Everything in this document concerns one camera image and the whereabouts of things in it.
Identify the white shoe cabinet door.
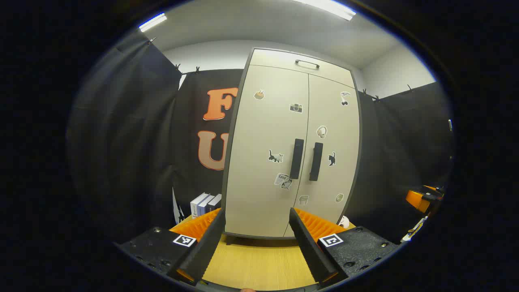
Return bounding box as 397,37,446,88
224,65,309,238
284,74,360,238

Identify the black door handle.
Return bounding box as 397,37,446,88
290,139,305,180
309,142,324,181

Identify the white double-door shoe cabinet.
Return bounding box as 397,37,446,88
221,48,362,245

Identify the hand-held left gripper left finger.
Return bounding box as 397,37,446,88
115,208,226,286

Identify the light blue book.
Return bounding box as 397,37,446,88
197,195,215,217

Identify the black backdrop cloth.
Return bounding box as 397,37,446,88
67,30,454,244

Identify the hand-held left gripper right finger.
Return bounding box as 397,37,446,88
289,207,400,286

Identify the ceiling light strip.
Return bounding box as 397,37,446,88
292,0,357,21
139,13,167,32

